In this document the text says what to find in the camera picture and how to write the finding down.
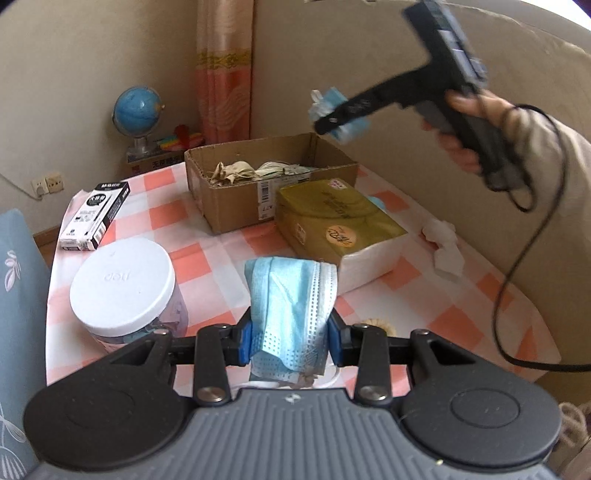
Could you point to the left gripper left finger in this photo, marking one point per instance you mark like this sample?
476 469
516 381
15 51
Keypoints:
217 347

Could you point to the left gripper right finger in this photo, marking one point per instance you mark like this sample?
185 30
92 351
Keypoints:
367 348

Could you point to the light blue face mask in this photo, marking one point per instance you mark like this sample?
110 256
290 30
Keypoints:
291 301

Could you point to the white tissue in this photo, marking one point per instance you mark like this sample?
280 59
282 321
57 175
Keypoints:
448 259

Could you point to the blue face mask stack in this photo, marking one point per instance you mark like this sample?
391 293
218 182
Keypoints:
328 118

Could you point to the cream drawstring pouch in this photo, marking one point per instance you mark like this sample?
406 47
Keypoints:
237 171

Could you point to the person right hand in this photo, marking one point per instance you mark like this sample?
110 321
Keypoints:
485 105

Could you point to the clear jar white lid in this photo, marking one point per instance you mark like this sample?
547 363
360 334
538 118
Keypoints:
126 290

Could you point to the gold tissue pack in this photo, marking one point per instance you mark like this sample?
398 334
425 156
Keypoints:
330 221

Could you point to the blue white round plush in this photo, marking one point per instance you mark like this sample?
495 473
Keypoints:
378 202

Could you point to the open cardboard box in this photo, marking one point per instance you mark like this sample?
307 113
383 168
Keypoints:
247 203

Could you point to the black white pen box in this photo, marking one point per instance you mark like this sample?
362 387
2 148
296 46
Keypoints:
87 227

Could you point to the blue cushion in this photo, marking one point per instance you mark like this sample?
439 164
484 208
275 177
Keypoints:
24 290

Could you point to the orange cardboard box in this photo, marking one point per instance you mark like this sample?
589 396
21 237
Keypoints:
140 164

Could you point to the rainbow pop toy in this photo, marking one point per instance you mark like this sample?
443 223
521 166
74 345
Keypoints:
182 139

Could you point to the pink orange curtain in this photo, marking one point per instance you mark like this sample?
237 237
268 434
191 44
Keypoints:
224 69

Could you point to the blue desk globe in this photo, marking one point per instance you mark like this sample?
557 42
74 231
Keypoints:
136 113

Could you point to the wall outlet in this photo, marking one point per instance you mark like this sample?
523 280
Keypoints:
48 184

